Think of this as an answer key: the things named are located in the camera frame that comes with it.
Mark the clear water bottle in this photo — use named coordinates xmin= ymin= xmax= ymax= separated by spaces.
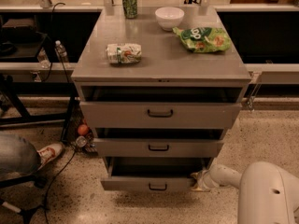
xmin=55 ymin=40 xmax=69 ymax=64

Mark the white bowl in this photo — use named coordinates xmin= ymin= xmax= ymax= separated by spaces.
xmin=155 ymin=7 xmax=185 ymax=31

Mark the grey bottom drawer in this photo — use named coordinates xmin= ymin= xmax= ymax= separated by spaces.
xmin=101 ymin=157 xmax=213 ymax=192

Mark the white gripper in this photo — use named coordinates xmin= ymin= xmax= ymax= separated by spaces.
xmin=190 ymin=170 xmax=219 ymax=191

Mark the grey top drawer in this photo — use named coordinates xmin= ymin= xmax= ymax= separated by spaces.
xmin=80 ymin=102 xmax=241 ymax=129

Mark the grey middle drawer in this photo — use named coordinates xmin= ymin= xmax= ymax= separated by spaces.
xmin=94 ymin=138 xmax=223 ymax=158

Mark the black floor cable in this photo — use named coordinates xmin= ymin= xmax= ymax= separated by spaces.
xmin=42 ymin=147 xmax=78 ymax=224

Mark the white orange sneaker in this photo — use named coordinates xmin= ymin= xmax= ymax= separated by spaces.
xmin=37 ymin=143 xmax=64 ymax=169

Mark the black office chair base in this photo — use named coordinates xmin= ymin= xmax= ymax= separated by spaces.
xmin=0 ymin=174 xmax=49 ymax=224

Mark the grey drawer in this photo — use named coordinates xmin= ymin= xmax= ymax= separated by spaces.
xmin=94 ymin=138 xmax=223 ymax=158
xmin=80 ymin=102 xmax=241 ymax=129
xmin=101 ymin=157 xmax=213 ymax=192

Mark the lying white soda can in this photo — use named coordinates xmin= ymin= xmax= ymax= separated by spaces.
xmin=106 ymin=43 xmax=142 ymax=64

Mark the orange ball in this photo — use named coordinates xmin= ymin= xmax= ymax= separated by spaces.
xmin=77 ymin=124 xmax=90 ymax=136

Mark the green chip bag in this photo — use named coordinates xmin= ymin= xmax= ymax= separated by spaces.
xmin=172 ymin=27 xmax=231 ymax=53

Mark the upright green soda can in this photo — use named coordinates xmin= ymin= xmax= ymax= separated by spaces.
xmin=122 ymin=0 xmax=137 ymax=19

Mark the black table frame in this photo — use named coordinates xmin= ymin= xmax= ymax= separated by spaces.
xmin=0 ymin=31 xmax=78 ymax=143

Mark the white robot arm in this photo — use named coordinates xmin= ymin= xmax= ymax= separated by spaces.
xmin=191 ymin=161 xmax=299 ymax=224

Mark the blue jeans leg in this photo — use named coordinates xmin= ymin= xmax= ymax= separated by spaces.
xmin=0 ymin=134 xmax=41 ymax=175

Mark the grey drawer cabinet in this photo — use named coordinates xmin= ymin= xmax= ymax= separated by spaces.
xmin=71 ymin=5 xmax=252 ymax=182

